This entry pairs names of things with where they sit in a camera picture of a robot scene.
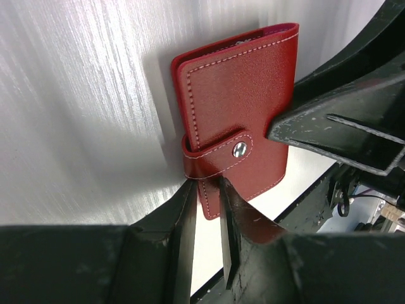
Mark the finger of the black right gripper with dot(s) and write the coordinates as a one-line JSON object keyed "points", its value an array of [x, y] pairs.
{"points": [[360, 124]]}

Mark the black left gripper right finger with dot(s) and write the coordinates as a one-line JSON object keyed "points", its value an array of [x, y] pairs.
{"points": [[359, 267]]}

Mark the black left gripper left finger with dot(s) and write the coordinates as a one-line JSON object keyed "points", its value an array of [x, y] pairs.
{"points": [[149, 261]]}

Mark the red leather card holder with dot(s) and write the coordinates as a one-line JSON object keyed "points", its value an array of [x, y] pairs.
{"points": [[228, 93]]}

